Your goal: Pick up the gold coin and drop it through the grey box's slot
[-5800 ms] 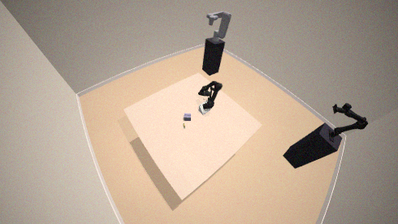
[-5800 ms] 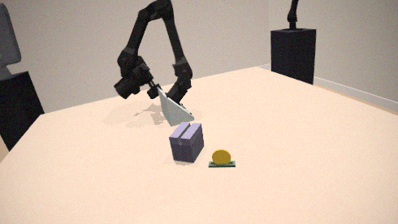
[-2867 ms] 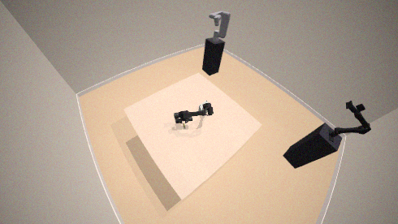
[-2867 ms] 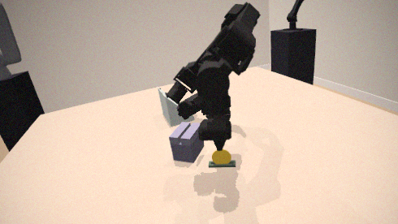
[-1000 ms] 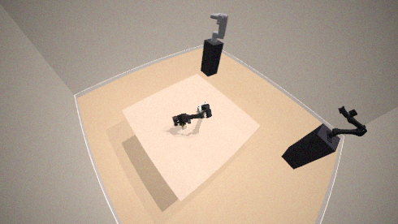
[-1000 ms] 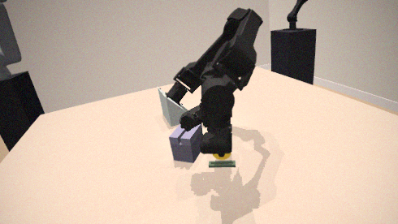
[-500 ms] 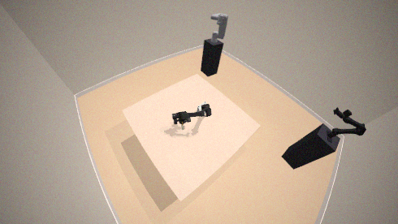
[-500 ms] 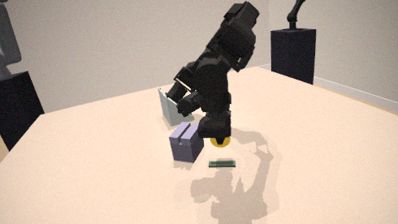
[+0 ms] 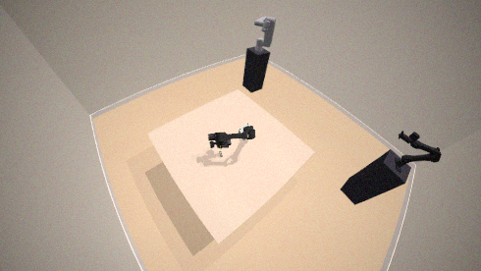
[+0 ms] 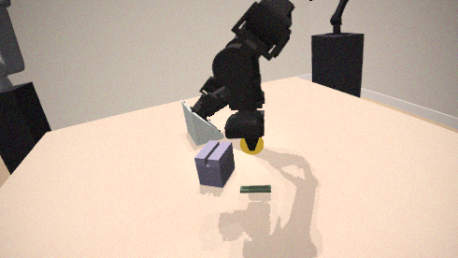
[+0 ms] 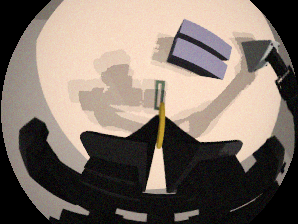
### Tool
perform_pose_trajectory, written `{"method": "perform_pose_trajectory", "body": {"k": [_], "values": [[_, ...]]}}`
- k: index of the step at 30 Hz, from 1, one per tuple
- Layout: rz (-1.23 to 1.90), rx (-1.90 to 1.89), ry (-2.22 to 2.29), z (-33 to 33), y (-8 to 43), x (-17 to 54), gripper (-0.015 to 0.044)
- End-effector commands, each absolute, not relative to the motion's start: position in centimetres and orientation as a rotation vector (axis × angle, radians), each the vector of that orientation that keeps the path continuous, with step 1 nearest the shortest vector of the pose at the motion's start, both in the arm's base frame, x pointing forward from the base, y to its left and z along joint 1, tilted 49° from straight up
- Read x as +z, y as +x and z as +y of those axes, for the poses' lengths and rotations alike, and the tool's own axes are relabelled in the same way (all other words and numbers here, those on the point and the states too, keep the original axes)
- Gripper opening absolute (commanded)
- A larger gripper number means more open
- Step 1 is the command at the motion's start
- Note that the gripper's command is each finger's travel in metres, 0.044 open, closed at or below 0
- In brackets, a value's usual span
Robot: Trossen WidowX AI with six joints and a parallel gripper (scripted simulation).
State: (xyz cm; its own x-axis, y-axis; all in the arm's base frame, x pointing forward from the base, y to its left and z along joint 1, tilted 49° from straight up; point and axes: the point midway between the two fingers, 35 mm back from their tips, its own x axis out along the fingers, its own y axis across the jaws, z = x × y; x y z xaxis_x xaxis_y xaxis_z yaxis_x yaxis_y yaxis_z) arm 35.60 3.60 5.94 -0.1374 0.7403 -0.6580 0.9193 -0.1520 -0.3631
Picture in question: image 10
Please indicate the gold coin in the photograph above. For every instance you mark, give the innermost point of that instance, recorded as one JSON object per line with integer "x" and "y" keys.
{"x": 258, "y": 149}

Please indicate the dark green flat bar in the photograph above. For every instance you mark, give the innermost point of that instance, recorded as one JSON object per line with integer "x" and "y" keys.
{"x": 260, "y": 188}

